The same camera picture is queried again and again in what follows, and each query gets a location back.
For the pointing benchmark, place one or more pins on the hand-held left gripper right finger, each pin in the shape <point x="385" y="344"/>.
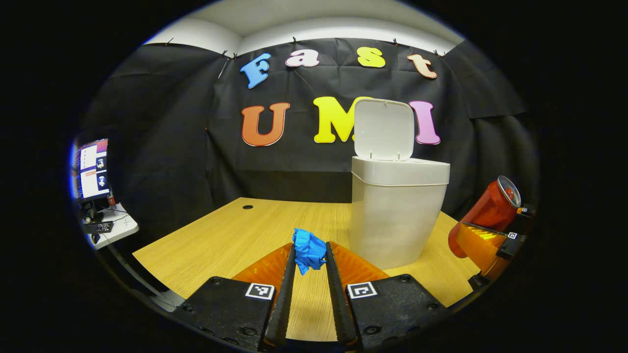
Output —
<point x="338" y="299"/>

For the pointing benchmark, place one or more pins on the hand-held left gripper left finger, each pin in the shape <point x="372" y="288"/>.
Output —
<point x="284" y="304"/>

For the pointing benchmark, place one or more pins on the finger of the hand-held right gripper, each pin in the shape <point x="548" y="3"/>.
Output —
<point x="483" y="247"/>
<point x="525" y="211"/>

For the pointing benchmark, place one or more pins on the red pop can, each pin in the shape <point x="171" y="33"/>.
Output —
<point x="485" y="208"/>

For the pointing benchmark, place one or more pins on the blue paper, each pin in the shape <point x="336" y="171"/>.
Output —
<point x="309" y="247"/>

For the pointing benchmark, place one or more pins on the white desktop garbage bin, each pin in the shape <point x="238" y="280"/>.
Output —
<point x="392" y="220"/>

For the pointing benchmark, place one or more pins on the wooden desktop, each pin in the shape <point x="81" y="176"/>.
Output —
<point x="235" y="240"/>

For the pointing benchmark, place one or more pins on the black backdrop cloth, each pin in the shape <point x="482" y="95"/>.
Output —
<point x="294" y="166"/>

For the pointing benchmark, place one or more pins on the white side table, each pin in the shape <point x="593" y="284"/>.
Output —
<point x="122" y="228"/>

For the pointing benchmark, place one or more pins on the black keyboard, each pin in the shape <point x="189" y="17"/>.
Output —
<point x="98" y="227"/>

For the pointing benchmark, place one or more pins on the computer monitor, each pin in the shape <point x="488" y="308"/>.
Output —
<point x="93" y="169"/>

